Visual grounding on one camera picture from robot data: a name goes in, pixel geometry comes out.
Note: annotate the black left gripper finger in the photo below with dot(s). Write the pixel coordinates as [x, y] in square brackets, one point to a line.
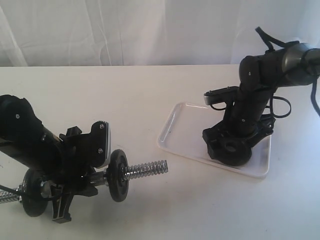
[72, 135]
[62, 199]

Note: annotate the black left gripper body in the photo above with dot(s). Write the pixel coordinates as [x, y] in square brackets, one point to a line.
[57, 162]

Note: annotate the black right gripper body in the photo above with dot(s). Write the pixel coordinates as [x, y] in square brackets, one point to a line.
[241, 119]

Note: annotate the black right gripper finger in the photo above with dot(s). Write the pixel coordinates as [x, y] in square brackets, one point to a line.
[256, 137]
[215, 148]

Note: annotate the black weight plate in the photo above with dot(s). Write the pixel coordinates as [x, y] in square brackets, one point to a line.
[36, 190]
[235, 153]
[117, 183]

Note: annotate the chrome threaded dumbbell bar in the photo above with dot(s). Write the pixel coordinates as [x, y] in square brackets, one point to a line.
[98, 179]

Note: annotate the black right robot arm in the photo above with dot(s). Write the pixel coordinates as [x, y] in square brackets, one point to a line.
[297, 64]

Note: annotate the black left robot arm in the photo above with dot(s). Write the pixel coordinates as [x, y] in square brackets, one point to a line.
[17, 117]

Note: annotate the white rectangular plastic tray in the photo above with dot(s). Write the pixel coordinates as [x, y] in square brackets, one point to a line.
[182, 135]

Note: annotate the white backdrop curtain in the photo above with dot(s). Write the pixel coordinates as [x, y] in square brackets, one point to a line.
[148, 32]

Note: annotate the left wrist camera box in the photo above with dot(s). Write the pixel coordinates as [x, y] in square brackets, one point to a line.
[98, 144]

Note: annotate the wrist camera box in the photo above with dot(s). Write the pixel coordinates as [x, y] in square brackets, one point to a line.
[98, 144]
[223, 95]

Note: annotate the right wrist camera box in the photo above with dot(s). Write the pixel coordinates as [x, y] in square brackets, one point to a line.
[223, 95]

